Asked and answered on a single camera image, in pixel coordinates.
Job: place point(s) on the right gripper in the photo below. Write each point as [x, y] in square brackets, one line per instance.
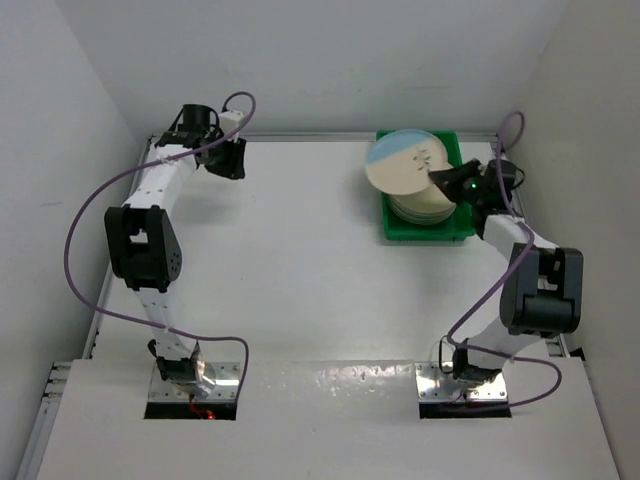
[449, 180]

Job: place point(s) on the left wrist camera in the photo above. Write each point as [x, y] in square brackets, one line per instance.
[230, 119]

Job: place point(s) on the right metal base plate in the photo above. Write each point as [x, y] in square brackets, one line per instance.
[434, 387]

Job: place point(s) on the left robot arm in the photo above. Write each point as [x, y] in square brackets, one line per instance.
[143, 246]

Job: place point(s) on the metal base plate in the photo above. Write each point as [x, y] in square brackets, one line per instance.
[218, 383]
[434, 387]

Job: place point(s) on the green plastic bin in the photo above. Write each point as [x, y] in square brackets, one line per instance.
[457, 227]

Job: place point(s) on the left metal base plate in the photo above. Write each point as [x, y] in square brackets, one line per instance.
[218, 383]

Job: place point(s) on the green cream plate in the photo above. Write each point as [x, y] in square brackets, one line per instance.
[428, 202]

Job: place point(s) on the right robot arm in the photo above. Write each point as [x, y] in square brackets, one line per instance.
[541, 289]

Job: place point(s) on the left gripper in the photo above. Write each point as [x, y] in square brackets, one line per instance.
[234, 167]

